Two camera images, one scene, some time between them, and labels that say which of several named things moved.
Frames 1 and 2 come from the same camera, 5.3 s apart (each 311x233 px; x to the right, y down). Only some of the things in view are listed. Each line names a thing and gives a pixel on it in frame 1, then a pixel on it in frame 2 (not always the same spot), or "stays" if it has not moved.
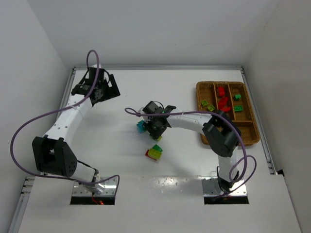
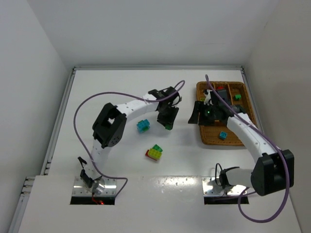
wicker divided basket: x=232 y=98 stays
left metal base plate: x=78 y=190 stays
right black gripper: x=152 y=129 to x=201 y=113
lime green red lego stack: x=154 y=152 stays
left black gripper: x=107 y=88 to x=168 y=116
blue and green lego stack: x=141 y=126 stays
